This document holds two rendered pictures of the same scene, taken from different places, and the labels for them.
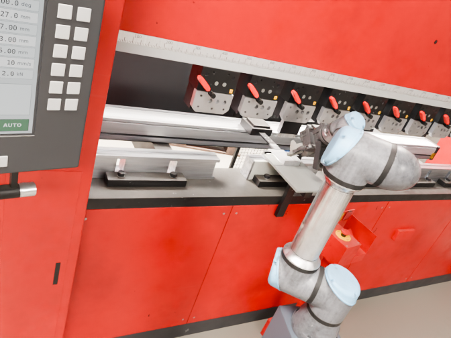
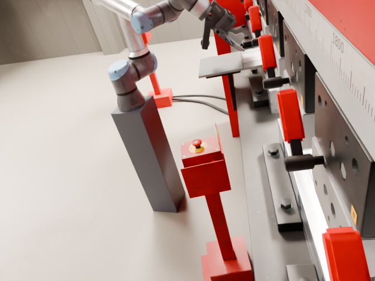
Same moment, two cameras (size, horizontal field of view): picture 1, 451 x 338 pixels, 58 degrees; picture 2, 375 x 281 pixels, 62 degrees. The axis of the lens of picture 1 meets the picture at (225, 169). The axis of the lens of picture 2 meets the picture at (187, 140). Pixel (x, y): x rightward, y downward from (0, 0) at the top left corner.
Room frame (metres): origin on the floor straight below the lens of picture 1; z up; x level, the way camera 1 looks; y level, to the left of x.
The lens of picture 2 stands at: (2.27, -1.26, 1.50)
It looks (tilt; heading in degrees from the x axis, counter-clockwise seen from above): 34 degrees down; 139
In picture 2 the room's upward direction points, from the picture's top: 16 degrees counter-clockwise
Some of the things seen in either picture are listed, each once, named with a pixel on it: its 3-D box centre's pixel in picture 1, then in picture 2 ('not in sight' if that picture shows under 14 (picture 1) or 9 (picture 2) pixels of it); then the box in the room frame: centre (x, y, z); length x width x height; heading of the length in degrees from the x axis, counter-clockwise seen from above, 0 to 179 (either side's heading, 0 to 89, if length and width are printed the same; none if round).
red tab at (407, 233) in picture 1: (403, 234); not in sight; (2.13, -1.12, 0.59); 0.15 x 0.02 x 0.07; 126
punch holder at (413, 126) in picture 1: (417, 117); (320, 82); (2.11, -0.83, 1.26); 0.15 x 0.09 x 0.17; 126
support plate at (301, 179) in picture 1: (296, 172); (230, 62); (1.54, -0.28, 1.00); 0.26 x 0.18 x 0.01; 36
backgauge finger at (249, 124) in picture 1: (264, 133); not in sight; (1.79, -0.11, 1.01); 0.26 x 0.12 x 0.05; 36
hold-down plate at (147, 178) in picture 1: (146, 179); (245, 35); (1.26, 0.26, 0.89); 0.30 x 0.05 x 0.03; 126
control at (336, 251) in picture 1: (345, 237); (203, 159); (1.59, -0.62, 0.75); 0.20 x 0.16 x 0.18; 133
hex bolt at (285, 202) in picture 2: not in sight; (285, 203); (2.02, -0.80, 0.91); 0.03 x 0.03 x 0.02
